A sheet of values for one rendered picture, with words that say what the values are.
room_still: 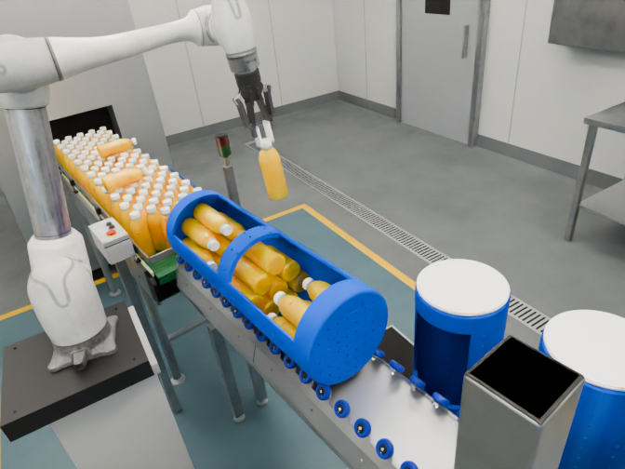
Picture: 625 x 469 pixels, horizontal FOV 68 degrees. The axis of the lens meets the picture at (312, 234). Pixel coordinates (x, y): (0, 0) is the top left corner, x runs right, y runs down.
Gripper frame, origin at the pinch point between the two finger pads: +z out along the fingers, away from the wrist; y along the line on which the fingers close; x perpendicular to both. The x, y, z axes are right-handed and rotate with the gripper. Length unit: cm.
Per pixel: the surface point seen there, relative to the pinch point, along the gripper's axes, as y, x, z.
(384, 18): 374, 276, 56
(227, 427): -43, 34, 143
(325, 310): -28, -52, 25
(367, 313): -16, -54, 34
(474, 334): 11, -68, 56
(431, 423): -21, -76, 56
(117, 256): -48, 50, 39
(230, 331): -35, -2, 58
